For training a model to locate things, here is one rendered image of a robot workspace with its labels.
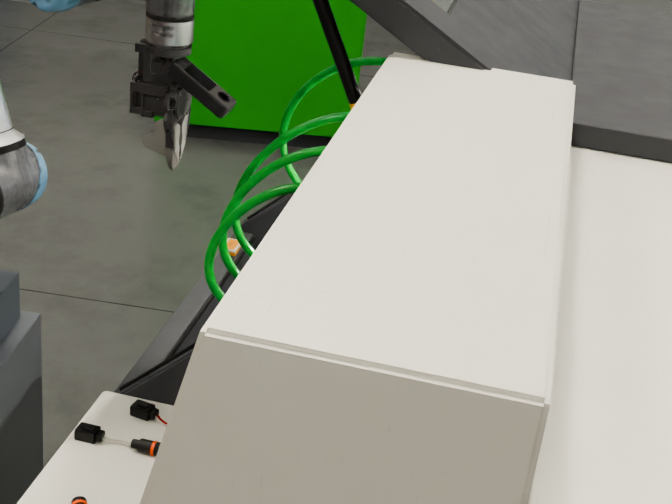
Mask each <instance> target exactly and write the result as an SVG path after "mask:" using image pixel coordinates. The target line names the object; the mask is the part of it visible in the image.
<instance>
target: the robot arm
mask: <svg viewBox="0 0 672 504"><path fill-rule="evenodd" d="M13 1H20V2H27V3H32V4H33V5H34V6H36V7H37V8H38V9H39V10H41V11H44V12H61V11H67V10H70V9H72V8H74V7H77V6H81V5H85V4H89V3H92V2H96V1H100V0H13ZM141 1H146V38H142V39H141V40H140V42H136V43H135V52H139V57H138V71H137V72H135V73H134V74H133V76H132V81H131V82H130V109H129V113H135V114H141V116H142V117H148V118H153V117H154V116H157V117H163V118H164V119H159V120H158V121H157V122H156V128H153V129H152V130H151V133H150V134H147V135H145V136H144V137H143V144H144V146H145V147H147V148H149V149H151V150H153V151H155V152H158V153H160V154H162V155H164V156H165V157H166V158H167V163H168V166H169V169H170V170H173V169H174V168H175V167H176V166H177V164H178V163H179V161H180V160H181V157H182V154H183V150H184V146H185V142H186V136H187V133H188V127H189V122H190V115H191V101H192V96H193V97H194V98H195V99H197V100H198V101H199V102H200V103H201V104H203V105H204V106H205V107H206V108H207V109H208V110H210V111H211V112H212V113H213V114H214V115H216V116H217V117H218V118H223V117H224V116H225V115H227V114H228V113H229V112H230V111H231V110H232V109H233V107H234V106H235V105H236V99H234V98H233V97H232V96H231V95H230V94H229V93H227V92H226V91H225V90H224V89H223V88H221V87H220V86H219V85H218V84H217V83H216V82H214V81H213V80H212V79H211V78H210V77H209V76H207V75H206V74H205V73H204V72H203V71H201V70H200V69H199V68H198V67H197V66H196V65H194V64H193V63H192V62H191V61H190V60H189V59H187V58H186V56H189V55H191V51H192V43H193V36H194V11H195V0H141ZM181 57H182V58H181ZM179 58H180V59H179ZM136 73H138V74H137V75H136ZM134 75H135V76H134ZM137 80H139V81H138V82H137ZM47 180H48V173H47V166H46V163H45V160H44V158H43V156H42V155H41V153H38V152H37V149H36V148H35V147H34V146H33V145H31V144H29V143H26V140H25V136H24V134H22V133H20V132H18V131H17V130H15V129H14V128H13V124H12V121H11V117H10V113H9V110H8V106H7V102H6V99H5V95H4V92H3V88H2V84H1V81H0V218H3V217H5V216H7V215H9V214H11V213H13V212H16V211H20V210H23V209H25V208H26V207H28V206H29V205H30V204H32V203H34V202H35V201H37V200H38V199H39V198H40V197H41V196H42V194H43V192H44V191H45V188H46V185H47Z"/></svg>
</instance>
